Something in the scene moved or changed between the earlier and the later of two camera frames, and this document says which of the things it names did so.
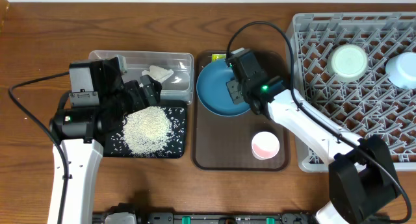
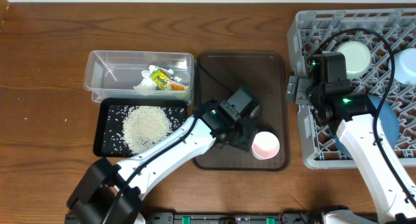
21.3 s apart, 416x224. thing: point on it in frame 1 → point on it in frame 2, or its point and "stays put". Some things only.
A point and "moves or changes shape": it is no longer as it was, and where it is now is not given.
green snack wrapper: x=215 y=57 → x=166 y=81
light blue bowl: x=401 y=71 moves or changes shape
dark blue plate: x=212 y=89 → x=386 y=117
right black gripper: x=234 y=87 → x=303 y=85
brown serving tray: x=223 y=143 stays put
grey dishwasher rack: x=370 y=105 stays put
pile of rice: x=147 y=131 stays put
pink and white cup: x=264 y=145 stays put
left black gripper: x=153 y=97 → x=247 y=143
